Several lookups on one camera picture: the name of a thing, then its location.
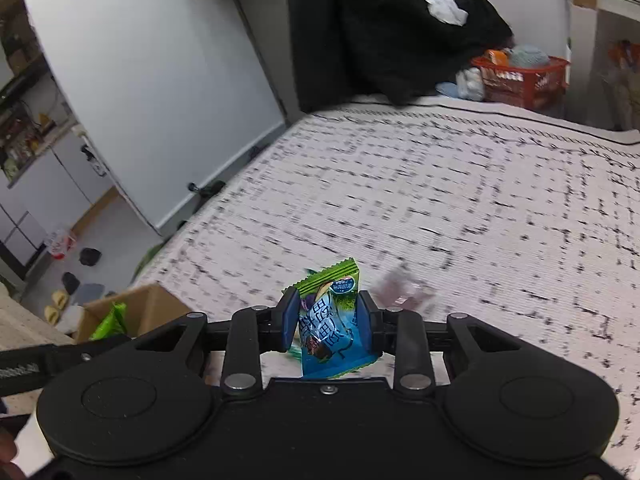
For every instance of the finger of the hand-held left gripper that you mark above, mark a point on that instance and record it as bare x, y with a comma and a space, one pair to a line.
90, 357

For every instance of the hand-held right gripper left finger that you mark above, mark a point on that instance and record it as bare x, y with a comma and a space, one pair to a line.
290, 320

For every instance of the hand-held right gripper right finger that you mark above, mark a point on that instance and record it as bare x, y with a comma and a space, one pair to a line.
364, 325

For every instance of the bright green snack packet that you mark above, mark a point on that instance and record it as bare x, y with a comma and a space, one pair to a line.
112, 322

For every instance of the green and blue snack packet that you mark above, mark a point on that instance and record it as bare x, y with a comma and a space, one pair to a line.
330, 290

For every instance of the purple brown snack packet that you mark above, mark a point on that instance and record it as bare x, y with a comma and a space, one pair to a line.
405, 290

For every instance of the brown cardboard box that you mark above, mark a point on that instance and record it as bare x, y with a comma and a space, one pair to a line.
150, 310

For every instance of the yellow slipper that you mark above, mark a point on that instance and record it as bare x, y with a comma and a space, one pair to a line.
60, 301

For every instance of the blue grey clothing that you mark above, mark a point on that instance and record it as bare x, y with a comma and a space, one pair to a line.
95, 292

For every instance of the black slipper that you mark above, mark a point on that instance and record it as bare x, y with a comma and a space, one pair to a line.
71, 282

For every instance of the green cartoon mat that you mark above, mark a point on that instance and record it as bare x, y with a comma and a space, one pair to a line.
150, 260

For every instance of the red white plastic bag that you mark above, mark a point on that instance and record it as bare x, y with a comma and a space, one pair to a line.
60, 245

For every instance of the white cabinet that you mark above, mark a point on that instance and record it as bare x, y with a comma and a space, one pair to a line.
50, 200

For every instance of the cluttered kitchen shelf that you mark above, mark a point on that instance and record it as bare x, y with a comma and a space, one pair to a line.
22, 130

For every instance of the light blue white cloth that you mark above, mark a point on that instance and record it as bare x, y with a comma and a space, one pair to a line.
467, 84

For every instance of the white door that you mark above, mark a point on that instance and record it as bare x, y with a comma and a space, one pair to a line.
150, 85

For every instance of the red plastic basket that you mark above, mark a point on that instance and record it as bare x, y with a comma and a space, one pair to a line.
525, 85

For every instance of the black clothing pile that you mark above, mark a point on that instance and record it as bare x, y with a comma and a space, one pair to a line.
390, 35

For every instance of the orange packet in basket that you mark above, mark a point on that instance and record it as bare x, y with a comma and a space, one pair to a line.
499, 57

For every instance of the pale grey-blue bundle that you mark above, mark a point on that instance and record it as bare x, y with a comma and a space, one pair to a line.
530, 56

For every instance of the white crumpled cloth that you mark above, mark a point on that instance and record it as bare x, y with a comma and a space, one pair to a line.
445, 5

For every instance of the white desk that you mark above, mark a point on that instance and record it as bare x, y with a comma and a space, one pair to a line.
615, 60

